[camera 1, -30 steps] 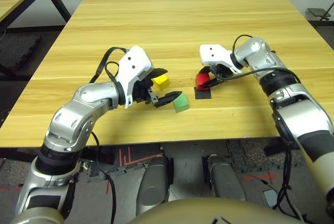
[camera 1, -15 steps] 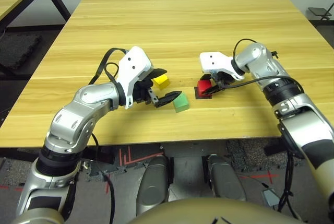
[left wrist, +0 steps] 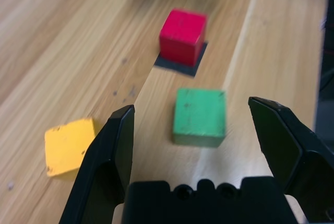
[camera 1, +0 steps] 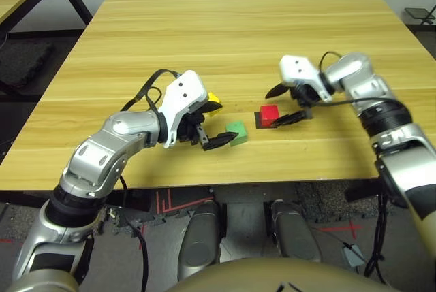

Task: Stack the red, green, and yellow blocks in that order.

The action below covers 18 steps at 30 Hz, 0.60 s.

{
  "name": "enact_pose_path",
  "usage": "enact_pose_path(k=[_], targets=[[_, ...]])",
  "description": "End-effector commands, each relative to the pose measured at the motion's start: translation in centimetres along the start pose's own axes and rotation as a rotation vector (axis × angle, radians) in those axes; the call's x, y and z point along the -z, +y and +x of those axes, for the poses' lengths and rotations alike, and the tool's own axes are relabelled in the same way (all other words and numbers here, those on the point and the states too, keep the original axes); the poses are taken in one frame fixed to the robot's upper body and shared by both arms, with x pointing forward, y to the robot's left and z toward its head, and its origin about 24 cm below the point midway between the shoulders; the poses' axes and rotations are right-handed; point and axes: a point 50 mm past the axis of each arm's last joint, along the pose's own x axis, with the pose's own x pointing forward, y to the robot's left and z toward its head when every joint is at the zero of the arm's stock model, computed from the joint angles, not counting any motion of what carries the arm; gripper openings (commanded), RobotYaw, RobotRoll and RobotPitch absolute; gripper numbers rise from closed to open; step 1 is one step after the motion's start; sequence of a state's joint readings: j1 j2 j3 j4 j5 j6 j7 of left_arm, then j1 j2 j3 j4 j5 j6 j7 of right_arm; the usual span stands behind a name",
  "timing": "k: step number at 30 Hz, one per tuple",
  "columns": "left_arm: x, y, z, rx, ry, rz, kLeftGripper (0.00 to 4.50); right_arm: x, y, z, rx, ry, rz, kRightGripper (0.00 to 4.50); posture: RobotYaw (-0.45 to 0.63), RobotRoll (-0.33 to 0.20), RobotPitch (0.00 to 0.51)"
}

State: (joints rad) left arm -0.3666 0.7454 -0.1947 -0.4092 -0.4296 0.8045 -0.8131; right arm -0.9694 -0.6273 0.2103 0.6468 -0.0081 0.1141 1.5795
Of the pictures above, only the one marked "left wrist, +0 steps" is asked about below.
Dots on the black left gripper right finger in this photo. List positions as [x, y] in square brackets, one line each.
[287, 143]

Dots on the red wooden block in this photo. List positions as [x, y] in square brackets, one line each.
[181, 36]

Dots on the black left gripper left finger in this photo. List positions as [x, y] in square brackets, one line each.
[104, 156]

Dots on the green wooden block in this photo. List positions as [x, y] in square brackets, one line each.
[199, 114]

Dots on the yellow wooden block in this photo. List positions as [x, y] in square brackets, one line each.
[66, 148]

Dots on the black square marker patch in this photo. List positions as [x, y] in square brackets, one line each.
[182, 70]

